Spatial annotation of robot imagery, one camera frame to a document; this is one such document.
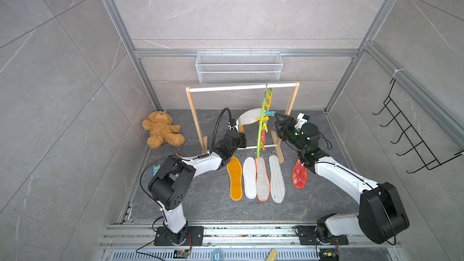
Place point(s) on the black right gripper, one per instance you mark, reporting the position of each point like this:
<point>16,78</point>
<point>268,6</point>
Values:
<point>290,121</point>

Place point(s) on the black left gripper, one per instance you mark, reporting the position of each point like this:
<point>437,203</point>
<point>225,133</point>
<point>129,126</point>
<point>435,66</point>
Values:
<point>241,138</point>

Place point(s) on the grey felt yellow-edged insole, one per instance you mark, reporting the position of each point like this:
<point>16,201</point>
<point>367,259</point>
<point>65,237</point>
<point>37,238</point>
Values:
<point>249,117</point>

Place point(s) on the yellow fuzzy insole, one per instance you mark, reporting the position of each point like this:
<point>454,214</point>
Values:
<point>234,170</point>

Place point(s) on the white foam insole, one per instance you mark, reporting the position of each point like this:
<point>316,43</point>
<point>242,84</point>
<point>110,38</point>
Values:
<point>249,174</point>

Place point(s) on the red orange-edged insole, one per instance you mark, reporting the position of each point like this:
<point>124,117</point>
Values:
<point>299,175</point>

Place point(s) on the grey felt orange-edged insole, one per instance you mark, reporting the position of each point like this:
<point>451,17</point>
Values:
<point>262,180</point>

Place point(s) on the grey striped insole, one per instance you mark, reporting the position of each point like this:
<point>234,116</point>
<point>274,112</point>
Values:
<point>277,186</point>

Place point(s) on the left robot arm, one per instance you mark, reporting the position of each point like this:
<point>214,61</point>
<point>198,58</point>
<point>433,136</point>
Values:
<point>169,186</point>

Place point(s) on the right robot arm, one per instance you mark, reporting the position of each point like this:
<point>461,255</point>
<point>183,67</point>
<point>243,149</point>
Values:
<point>381,215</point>

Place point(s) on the green round clip hanger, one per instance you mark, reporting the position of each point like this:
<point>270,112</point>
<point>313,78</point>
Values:
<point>264,117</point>

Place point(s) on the brown teddy bear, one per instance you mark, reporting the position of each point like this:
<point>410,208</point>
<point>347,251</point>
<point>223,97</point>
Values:
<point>159,124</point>

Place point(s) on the teal robot toy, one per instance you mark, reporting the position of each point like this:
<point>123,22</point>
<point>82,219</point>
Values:
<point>155,169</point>

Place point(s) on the wooden clothes rack frame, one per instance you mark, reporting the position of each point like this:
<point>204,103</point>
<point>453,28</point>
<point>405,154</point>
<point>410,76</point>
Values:
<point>276,142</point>

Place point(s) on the white wire mesh basket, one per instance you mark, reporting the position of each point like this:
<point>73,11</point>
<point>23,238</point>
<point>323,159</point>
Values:
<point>238,67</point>

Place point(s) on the black wall hook rack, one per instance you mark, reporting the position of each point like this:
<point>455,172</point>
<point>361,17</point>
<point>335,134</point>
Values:
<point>411,134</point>

